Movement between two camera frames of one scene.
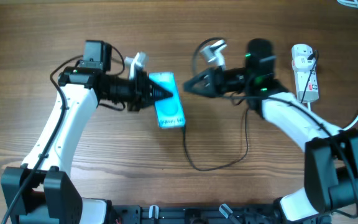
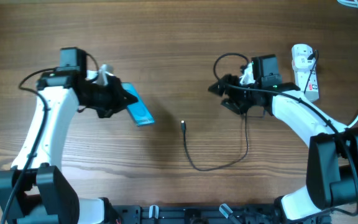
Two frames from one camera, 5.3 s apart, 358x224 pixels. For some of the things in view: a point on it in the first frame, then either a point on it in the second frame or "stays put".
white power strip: x=302 y=66 stays put
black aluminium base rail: x=223 y=214 stays put
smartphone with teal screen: x=169 y=109 → x=138 y=111
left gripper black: x=142 y=94 → x=122 y=99
